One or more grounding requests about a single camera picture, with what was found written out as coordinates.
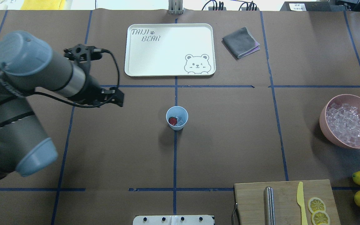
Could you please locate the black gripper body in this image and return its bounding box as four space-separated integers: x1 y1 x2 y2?
80 61 106 105

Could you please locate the red strawberry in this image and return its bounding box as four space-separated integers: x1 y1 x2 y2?
168 117 177 126

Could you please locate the clear ice cube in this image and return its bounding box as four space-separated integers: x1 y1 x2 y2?
175 117 185 127

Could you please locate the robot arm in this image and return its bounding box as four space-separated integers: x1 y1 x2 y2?
0 30 124 180

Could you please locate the light blue plastic cup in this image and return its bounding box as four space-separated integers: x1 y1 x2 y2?
166 106 189 131

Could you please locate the pile of clear ice cubes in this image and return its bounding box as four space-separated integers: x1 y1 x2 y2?
326 103 360 147

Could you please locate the cream bear tray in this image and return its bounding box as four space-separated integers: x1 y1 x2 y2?
124 23 216 77

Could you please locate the yellow cloth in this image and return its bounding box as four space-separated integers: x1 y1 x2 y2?
20 0 66 10

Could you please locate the grey folded cloth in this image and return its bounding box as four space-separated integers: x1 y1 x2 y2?
222 27 260 59

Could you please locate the wooden cutting board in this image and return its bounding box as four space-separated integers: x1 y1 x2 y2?
234 179 340 225

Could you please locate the steel muddler black tip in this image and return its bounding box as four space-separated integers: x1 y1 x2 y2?
264 186 275 225

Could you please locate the yellow plastic knife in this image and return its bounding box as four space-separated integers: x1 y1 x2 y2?
296 181 308 225

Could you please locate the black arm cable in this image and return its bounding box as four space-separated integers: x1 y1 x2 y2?
27 49 120 108

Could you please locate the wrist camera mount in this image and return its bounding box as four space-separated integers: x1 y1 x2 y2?
63 44 102 63

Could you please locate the aluminium frame post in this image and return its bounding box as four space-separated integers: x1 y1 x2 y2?
168 0 184 15

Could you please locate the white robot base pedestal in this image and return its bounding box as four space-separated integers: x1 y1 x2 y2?
132 215 215 225

